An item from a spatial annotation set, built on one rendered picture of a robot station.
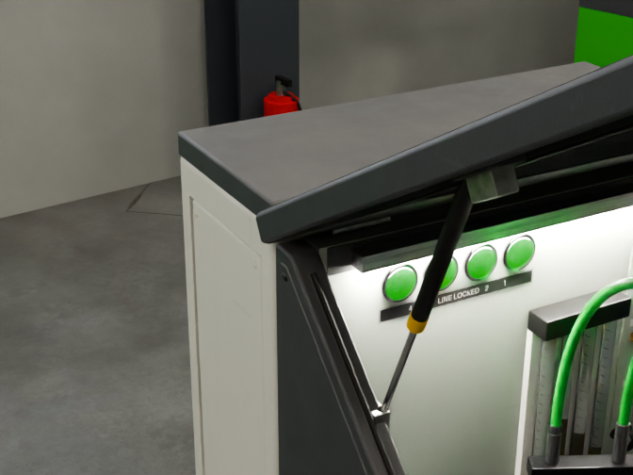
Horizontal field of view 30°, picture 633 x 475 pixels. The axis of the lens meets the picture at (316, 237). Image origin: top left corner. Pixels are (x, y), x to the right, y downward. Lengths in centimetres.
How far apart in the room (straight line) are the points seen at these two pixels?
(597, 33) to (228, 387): 391
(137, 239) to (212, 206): 338
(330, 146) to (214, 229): 18
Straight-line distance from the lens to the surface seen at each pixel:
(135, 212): 515
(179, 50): 536
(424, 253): 140
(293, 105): 503
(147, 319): 427
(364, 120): 162
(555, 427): 159
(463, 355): 155
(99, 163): 532
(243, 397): 157
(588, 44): 536
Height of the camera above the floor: 202
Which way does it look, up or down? 25 degrees down
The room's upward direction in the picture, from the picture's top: straight up
